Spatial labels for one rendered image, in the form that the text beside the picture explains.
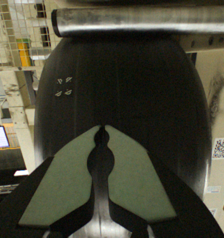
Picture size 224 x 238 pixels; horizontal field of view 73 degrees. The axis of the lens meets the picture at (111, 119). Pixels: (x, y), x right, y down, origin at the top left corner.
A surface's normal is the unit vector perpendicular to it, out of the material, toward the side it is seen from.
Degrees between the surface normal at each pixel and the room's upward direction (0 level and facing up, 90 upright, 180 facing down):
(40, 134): 109
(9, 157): 90
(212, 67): 90
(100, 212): 92
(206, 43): 90
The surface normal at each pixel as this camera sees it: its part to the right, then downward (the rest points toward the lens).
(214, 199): 0.03, 0.37
